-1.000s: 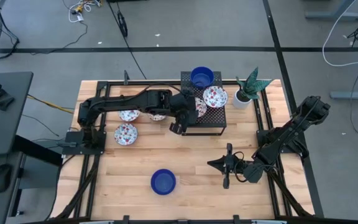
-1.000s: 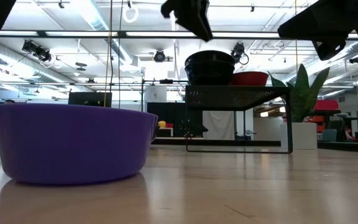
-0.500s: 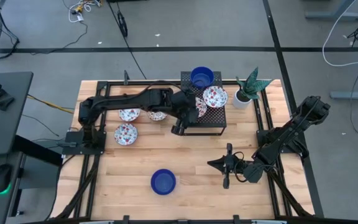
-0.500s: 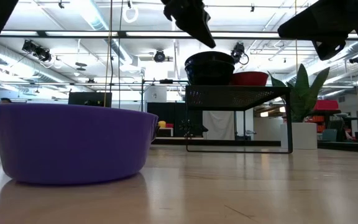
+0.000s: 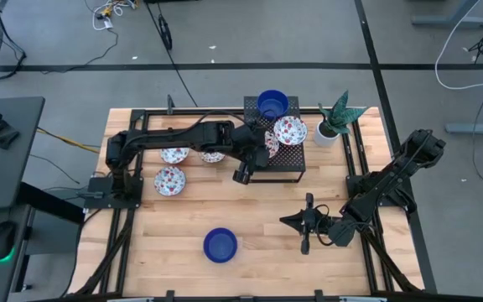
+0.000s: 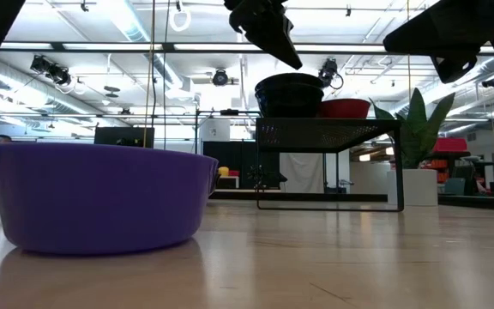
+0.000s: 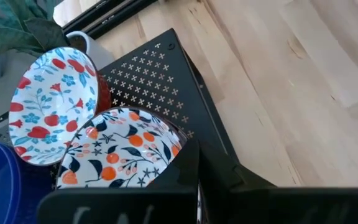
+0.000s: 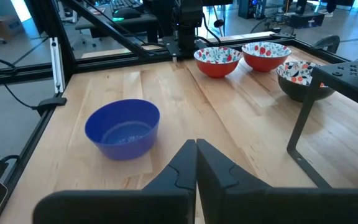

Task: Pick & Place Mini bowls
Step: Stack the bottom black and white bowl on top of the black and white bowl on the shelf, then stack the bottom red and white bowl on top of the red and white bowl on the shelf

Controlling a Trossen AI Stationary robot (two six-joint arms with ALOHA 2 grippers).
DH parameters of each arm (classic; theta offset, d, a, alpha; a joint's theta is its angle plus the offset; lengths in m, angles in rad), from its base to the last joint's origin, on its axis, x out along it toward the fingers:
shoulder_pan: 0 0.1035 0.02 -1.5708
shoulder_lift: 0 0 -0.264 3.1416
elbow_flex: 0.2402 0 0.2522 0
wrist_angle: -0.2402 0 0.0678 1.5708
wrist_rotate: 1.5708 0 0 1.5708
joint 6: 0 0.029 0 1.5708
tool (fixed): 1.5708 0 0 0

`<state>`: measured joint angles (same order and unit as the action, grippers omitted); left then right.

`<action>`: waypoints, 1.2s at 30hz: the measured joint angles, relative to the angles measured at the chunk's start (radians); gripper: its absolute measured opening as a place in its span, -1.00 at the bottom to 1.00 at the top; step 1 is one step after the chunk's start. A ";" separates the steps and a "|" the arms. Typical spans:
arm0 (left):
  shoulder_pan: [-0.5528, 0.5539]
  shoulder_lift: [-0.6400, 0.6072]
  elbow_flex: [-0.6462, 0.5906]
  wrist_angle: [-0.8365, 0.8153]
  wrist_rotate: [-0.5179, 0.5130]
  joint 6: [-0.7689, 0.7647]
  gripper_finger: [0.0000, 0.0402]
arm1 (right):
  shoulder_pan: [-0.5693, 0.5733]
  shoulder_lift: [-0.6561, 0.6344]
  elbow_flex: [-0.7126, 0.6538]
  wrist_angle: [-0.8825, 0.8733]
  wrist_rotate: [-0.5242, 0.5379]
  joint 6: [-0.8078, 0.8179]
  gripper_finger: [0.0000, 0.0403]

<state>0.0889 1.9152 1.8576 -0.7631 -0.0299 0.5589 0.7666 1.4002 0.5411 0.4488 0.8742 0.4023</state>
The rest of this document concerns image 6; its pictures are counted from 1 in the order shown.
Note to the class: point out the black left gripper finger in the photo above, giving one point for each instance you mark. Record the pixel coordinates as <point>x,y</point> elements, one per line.
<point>287,43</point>
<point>268,43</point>

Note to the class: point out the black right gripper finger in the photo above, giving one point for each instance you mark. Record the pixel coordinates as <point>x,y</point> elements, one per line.
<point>448,21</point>
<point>444,45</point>

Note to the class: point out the blue plastic mini bowl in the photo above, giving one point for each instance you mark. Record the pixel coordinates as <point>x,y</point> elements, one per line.
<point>290,80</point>
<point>101,197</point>

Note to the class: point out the floral ceramic mini bowl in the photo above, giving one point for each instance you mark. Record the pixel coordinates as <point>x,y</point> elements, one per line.
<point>344,109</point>

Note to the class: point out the stack of black bowls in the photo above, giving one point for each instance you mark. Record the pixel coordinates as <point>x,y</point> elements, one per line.
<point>290,103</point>

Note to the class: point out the black ceiling spotlight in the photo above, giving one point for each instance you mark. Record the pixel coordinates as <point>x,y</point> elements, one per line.
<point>328,70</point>

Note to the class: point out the green snake plant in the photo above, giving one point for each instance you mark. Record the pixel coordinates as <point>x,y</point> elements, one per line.
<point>418,129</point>

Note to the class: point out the black perforated metal rack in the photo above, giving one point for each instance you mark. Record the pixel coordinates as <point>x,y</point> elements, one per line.
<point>315,129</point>

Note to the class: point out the black overhead crossbar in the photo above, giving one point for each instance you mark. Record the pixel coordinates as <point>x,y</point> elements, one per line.
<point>167,47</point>

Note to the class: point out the white curtain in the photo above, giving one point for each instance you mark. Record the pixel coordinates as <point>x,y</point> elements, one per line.
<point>303,171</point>

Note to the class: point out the white round plant pot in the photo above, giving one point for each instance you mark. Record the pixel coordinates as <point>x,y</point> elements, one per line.
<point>418,189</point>

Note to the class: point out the black computer monitor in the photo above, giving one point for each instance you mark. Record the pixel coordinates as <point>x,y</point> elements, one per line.
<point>122,137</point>

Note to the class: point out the black ceiling track light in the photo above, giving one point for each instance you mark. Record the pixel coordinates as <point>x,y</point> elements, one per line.
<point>52,70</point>

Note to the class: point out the person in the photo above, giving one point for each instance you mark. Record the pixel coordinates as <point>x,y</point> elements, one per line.
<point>3,139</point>

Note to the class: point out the black overhead camera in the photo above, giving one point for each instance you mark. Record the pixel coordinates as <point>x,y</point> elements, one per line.
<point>220,77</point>

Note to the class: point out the black partition wall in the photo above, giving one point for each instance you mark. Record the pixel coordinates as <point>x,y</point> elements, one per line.
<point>238,163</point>

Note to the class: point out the black aluminium table frame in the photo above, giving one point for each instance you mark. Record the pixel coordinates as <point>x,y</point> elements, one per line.
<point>298,196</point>

